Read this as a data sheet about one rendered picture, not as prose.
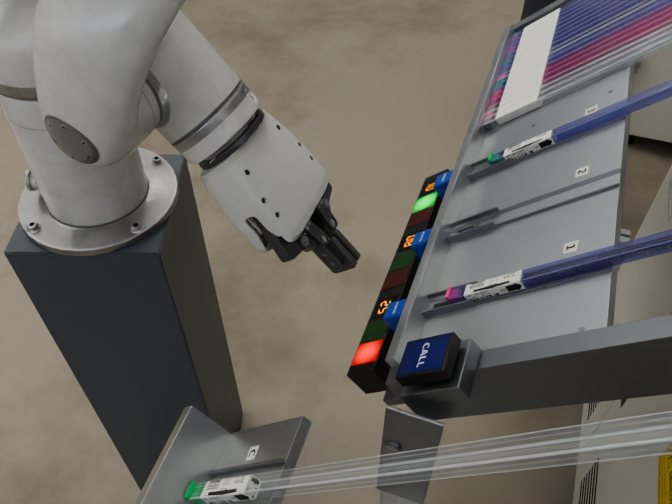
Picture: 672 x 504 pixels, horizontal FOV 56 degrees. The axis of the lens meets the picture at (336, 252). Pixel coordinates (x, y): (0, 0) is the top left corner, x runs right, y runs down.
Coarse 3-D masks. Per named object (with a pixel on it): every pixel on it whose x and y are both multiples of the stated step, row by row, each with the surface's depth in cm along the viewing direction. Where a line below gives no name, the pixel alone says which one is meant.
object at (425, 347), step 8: (440, 336) 53; (448, 336) 52; (408, 344) 55; (416, 344) 54; (424, 344) 53; (432, 344) 53; (440, 344) 52; (408, 352) 54; (416, 352) 53; (424, 352) 53; (432, 352) 52; (440, 352) 51; (408, 360) 53; (416, 360) 53; (424, 360) 52; (432, 360) 51; (440, 360) 51; (400, 368) 53; (408, 368) 53; (416, 368) 52; (424, 368) 51; (432, 368) 50
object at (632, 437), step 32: (640, 416) 27; (448, 448) 34; (480, 448) 32; (512, 448) 31; (544, 448) 30; (576, 448) 28; (608, 448) 27; (640, 448) 27; (256, 480) 46; (288, 480) 43; (320, 480) 40; (352, 480) 38; (384, 480) 37; (416, 480) 36
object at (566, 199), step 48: (576, 96) 75; (624, 96) 68; (576, 144) 68; (624, 144) 63; (480, 192) 74; (528, 192) 68; (576, 192) 62; (480, 240) 67; (528, 240) 62; (576, 240) 57; (528, 288) 57; (576, 288) 53; (480, 336) 57; (528, 336) 53
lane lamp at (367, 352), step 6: (372, 342) 69; (378, 342) 68; (360, 348) 70; (366, 348) 69; (372, 348) 68; (378, 348) 68; (360, 354) 69; (366, 354) 68; (372, 354) 68; (354, 360) 69; (360, 360) 68; (366, 360) 67; (372, 360) 67
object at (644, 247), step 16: (640, 240) 50; (656, 240) 49; (576, 256) 54; (592, 256) 53; (608, 256) 51; (624, 256) 51; (640, 256) 50; (528, 272) 57; (544, 272) 55; (560, 272) 54; (576, 272) 54; (464, 288) 61
